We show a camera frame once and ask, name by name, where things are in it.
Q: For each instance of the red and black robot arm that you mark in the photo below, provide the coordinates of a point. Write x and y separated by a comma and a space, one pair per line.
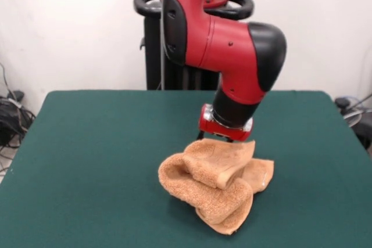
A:
232, 47

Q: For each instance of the round black base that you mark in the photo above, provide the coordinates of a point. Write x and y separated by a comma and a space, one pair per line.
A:
363, 132

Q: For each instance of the dark green table cloth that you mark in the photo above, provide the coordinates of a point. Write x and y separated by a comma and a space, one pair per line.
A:
87, 172

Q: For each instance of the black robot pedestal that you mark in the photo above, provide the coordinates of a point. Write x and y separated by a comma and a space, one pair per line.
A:
151, 56

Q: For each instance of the tan terry towel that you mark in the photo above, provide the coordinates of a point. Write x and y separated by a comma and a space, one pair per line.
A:
209, 198

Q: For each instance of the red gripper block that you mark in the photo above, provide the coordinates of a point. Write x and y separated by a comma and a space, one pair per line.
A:
223, 132

